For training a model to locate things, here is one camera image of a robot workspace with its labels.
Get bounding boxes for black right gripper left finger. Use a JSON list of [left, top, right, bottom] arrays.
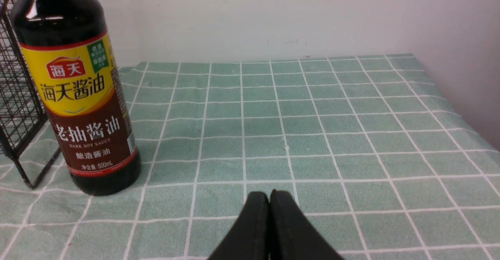
[[209, 191, 270, 260]]

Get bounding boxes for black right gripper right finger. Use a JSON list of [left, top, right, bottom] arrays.
[[270, 189, 343, 260]]

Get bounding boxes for dark soy sauce bottle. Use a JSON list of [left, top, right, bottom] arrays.
[[10, 0, 141, 196]]

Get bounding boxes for green checkered tablecloth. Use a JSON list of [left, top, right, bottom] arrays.
[[1, 54, 500, 260]]

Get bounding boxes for black wire mesh shelf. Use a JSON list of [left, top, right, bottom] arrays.
[[0, 0, 61, 189]]

